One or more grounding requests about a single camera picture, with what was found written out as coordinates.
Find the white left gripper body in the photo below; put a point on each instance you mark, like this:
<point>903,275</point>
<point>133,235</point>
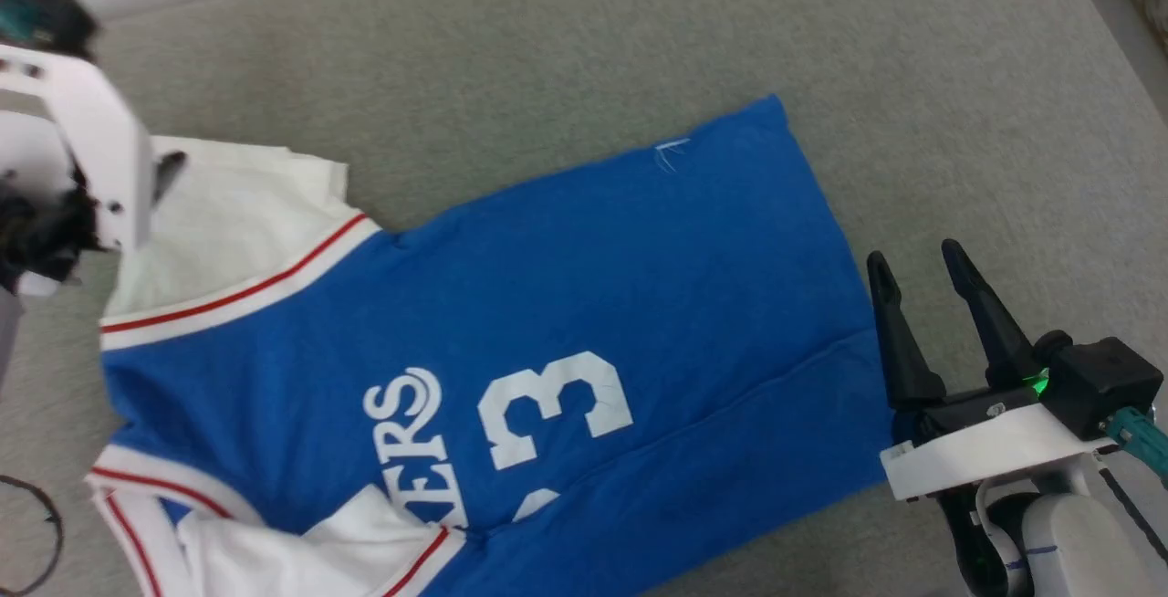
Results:
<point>100,141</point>

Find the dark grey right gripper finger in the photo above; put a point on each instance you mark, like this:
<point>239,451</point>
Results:
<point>903,350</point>
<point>995,332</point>

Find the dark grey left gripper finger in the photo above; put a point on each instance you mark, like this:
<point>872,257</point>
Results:
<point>169,172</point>

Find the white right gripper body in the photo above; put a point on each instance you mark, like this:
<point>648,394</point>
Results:
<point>985,455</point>

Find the blue white basketball jersey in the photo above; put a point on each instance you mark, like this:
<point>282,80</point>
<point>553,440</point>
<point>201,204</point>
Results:
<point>593,287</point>

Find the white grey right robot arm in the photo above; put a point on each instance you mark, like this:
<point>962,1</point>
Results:
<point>1068,542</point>

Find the grey fabric sofa cushion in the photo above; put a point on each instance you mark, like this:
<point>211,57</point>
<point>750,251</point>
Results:
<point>547,49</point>

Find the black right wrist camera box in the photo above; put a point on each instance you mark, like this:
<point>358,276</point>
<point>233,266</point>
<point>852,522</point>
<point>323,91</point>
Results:
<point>1104,378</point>

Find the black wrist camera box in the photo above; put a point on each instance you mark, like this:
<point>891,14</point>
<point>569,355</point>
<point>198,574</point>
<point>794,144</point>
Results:
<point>1104,378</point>
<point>50,22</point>

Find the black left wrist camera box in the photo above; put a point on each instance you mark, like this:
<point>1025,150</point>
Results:
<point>50,22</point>

